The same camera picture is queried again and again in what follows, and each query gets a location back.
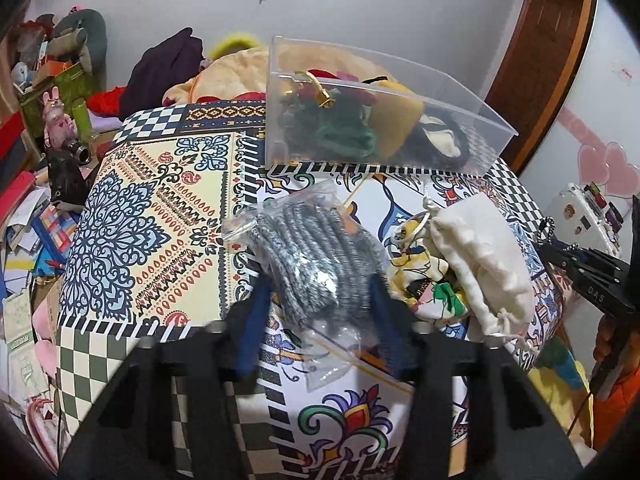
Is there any white drawstring pouch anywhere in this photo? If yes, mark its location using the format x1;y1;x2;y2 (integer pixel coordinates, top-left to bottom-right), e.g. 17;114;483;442
422;194;535;346

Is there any black bag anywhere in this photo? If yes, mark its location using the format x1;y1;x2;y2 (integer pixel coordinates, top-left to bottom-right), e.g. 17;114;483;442
44;149;94;212

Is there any clear plastic box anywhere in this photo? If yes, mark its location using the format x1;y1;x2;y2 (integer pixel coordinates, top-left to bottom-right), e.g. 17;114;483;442
264;35;519;177

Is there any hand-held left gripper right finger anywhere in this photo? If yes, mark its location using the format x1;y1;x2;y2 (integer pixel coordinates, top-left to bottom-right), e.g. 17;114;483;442
369;275;587;480

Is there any red fabric item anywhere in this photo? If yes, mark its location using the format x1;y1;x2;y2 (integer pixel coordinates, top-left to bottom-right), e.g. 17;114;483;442
306;68;361;92

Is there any pink rabbit toy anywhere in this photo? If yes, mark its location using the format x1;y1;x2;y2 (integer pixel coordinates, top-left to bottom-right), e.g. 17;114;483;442
41;86;82;150

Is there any green cardboard box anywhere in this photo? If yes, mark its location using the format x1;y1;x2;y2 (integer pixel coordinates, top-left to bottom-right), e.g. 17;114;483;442
19;61;97;137

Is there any green cloth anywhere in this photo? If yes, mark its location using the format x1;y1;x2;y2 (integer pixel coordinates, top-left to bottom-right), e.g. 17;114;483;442
284;91;377;161

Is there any patterned blanket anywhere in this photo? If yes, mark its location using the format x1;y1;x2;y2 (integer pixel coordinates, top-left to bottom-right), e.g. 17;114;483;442
55;100;583;480

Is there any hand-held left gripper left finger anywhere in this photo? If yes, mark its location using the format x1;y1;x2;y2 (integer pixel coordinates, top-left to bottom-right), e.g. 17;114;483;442
59;278;274;480

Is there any person's right hand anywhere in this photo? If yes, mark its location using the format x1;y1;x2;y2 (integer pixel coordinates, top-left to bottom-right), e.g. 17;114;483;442
594;316;617;367

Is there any pink heart wall sticker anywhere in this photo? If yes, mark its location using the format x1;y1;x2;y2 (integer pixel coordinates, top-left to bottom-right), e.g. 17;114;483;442
576;141;640;202

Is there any dark purple garment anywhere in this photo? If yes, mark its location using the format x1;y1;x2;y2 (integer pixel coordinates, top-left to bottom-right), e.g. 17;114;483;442
121;27;204;107

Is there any white case with stickers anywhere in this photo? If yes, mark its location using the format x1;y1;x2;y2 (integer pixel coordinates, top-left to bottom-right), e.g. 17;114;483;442
541;181;632;257

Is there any pile of papers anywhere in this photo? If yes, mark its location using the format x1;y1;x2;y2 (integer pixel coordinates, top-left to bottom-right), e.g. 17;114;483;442
0;170;83;401

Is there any pink handbag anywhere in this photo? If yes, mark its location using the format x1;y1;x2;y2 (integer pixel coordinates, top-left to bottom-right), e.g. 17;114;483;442
24;394;68;473

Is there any wooden door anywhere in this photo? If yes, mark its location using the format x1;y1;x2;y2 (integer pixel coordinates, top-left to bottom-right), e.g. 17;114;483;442
484;0;599;177

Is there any yellow plush blanket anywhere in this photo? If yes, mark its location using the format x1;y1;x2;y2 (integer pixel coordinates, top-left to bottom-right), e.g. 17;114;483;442
164;32;401;107

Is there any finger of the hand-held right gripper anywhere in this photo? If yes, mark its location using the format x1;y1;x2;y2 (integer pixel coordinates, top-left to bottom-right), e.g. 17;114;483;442
539;241;627;282

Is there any gold metal clasp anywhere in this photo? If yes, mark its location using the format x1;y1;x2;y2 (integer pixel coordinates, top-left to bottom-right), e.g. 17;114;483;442
294;70;335;110

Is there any floral patterned cloth pouch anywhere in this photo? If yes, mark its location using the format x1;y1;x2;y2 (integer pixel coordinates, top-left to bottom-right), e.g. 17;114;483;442
386;211;472;322

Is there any yellow plush item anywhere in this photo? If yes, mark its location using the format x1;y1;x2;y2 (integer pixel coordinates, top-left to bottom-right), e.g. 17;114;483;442
361;76;426;157

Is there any yellow and green plush toy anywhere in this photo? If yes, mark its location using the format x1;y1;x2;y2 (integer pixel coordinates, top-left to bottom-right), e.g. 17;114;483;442
529;347;597;457

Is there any red cloth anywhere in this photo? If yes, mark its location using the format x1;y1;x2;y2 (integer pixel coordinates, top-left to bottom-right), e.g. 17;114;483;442
89;86;127;117

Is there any black and white soft item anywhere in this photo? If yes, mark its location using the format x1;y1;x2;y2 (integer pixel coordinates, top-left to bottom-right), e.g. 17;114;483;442
400;105;473;170

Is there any camera lens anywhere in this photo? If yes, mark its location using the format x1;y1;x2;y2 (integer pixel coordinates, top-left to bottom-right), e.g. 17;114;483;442
61;136;92;165

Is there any green cylinder bottle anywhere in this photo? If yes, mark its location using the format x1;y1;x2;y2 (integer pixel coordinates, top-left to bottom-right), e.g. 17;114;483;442
71;99;94;134

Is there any grey knit item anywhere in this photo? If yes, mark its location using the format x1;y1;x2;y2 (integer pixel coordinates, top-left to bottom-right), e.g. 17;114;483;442
221;179;392;392

